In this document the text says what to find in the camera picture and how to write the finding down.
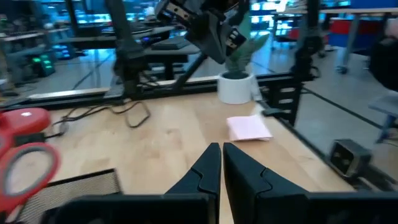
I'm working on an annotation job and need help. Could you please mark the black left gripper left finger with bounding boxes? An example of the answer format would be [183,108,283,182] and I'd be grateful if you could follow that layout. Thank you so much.
[40,142,222,224]

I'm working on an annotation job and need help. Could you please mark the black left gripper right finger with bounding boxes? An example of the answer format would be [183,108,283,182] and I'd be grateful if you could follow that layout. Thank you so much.
[223,142,398,224]

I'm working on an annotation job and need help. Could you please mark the pink sticky note pad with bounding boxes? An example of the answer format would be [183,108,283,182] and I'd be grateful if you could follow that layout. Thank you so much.
[226,114,274,142]

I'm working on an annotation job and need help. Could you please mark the red-handled scissors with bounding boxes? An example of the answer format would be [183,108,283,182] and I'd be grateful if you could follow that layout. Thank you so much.
[0,132,62,224]

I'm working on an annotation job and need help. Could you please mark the black mesh desk organizer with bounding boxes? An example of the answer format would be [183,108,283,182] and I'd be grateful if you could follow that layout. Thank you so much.
[14,167,123,224]

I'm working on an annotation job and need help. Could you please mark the black workbench with keyboard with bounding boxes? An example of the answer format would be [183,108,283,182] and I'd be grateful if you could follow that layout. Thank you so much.
[143,26,202,81]

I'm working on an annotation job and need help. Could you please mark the white plant pot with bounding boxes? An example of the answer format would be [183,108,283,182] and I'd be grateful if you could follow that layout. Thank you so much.
[216,71,255,105]

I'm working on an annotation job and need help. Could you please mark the black table clamp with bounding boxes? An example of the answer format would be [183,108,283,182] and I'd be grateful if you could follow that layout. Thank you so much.
[262,106,285,118]

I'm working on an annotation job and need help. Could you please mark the black labelled drawer unit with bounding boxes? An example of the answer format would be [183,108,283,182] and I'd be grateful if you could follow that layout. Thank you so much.
[266,73,305,126]

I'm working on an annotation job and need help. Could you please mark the grey work table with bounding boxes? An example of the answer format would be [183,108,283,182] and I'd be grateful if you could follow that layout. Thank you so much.
[320,6,398,75]

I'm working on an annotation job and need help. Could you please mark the grey-blue stool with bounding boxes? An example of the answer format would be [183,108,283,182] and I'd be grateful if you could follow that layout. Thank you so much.
[368,93,398,144]

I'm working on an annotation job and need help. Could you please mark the computer tower with green lights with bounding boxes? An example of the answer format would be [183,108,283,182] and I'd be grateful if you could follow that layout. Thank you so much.
[30,53,57,78]

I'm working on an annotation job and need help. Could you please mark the person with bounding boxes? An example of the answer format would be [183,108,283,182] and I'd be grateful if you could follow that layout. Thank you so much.
[368,17,398,91]

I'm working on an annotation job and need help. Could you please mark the black aluminium rig frame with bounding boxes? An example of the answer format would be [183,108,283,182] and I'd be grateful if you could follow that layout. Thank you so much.
[0,0,398,194]

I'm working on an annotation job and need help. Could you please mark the grey table-level camera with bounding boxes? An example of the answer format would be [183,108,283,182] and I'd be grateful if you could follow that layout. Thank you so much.
[328,138,373,179]

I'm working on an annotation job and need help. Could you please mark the black lamp cable with switch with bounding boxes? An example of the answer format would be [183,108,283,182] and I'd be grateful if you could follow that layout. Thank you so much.
[14,98,152,147]

